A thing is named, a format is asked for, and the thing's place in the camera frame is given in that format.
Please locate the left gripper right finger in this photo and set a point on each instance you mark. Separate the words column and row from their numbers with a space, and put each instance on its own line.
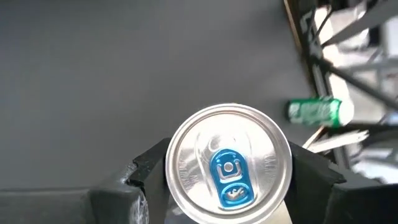
column 311, row 186

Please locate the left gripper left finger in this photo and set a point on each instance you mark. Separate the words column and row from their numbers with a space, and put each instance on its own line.
column 152, row 180

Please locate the blue silver Red Bull can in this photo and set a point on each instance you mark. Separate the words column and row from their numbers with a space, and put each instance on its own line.
column 228, row 140

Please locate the green Sprite can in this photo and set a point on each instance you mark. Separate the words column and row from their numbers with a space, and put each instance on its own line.
column 314, row 112

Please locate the silver strut bracket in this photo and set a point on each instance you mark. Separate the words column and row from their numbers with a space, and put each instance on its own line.
column 342, row 140

